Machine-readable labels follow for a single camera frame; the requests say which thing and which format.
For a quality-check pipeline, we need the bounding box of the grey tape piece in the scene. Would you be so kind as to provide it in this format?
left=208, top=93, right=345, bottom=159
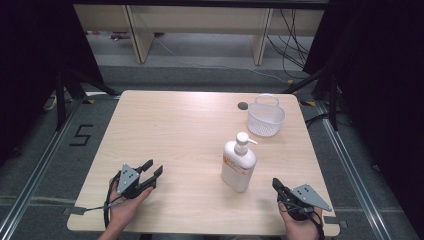
left=323, top=215, right=349, bottom=230
left=62, top=206, right=88, bottom=216

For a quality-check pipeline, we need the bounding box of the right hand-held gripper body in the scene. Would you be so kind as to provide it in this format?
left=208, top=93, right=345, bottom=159
left=277, top=183, right=333, bottom=222

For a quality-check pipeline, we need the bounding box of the black floor cable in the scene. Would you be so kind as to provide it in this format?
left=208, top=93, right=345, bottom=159
left=304, top=112, right=332, bottom=130

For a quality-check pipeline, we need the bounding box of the black curtain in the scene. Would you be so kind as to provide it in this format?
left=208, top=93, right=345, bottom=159
left=302, top=0, right=424, bottom=240
left=0, top=0, right=105, bottom=168

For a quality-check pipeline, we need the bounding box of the person's right hand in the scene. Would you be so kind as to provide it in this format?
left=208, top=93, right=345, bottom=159
left=278, top=202, right=324, bottom=240

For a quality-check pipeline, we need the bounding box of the metal floor rail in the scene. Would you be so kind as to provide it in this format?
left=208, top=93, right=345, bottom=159
left=0, top=96, right=85, bottom=240
left=315, top=100, right=394, bottom=240

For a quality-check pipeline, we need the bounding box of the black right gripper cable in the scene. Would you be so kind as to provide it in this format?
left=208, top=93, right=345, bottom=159
left=282, top=199, right=326, bottom=240

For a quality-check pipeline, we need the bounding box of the person's left hand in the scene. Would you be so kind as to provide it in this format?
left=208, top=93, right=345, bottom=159
left=107, top=180, right=155, bottom=231

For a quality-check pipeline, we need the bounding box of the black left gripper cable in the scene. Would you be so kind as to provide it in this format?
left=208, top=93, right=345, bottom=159
left=102, top=171, right=128, bottom=230

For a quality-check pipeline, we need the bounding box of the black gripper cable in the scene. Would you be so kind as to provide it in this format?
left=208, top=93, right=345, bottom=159
left=102, top=171, right=128, bottom=230
left=282, top=199, right=326, bottom=240

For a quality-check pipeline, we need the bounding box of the black metal stand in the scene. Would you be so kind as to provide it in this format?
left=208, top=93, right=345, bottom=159
left=280, top=64, right=340, bottom=132
left=54, top=67, right=122, bottom=132

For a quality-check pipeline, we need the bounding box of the beige wooden desk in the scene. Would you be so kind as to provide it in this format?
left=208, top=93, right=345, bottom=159
left=73, top=3, right=326, bottom=66

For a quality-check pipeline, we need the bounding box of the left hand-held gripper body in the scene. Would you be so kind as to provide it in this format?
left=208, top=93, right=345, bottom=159
left=114, top=163, right=158, bottom=201

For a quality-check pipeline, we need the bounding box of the bundle of black cables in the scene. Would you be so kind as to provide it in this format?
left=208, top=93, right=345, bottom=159
left=265, top=8, right=312, bottom=80

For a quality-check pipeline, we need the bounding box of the white pump bottle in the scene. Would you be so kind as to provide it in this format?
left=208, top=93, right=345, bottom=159
left=220, top=131, right=259, bottom=194

